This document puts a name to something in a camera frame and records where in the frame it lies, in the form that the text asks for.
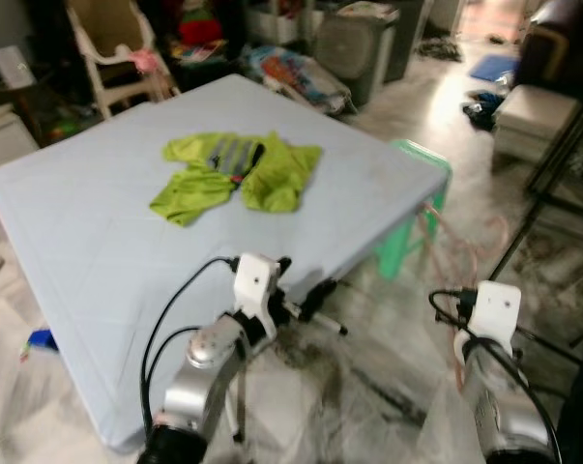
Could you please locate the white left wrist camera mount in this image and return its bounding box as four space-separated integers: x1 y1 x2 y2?
233 253 283 326

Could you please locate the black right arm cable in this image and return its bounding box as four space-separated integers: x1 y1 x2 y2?
428 288 563 464

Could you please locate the green plastic stool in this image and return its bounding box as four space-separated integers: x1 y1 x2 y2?
373 138 453 281

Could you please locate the small blue toy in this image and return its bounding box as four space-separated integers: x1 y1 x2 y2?
25 329 60 355

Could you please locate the colourful printed bag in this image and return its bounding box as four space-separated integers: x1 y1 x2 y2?
248 45 355 115

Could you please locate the lime green shirt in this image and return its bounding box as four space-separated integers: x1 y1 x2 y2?
149 131 324 227

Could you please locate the pink plastic hanger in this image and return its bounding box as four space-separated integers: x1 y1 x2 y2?
417 193 510 388

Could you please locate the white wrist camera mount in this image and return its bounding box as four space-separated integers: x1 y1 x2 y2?
233 253 283 326
465 282 522 353

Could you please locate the purple armchair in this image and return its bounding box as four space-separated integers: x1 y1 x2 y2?
518 0 583 107

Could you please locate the blue floor mat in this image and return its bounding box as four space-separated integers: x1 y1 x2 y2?
468 53 519 83

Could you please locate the light blue plastic folding table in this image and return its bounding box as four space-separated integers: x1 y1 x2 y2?
0 74 453 455

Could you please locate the white ottoman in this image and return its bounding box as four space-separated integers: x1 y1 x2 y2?
492 84 577 165

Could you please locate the cream baby high chair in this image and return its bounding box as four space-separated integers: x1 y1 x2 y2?
67 0 181 119

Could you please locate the grey plastic bin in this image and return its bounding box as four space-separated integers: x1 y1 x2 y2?
313 3 400 105

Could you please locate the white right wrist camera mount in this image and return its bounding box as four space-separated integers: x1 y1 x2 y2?
465 282 522 353

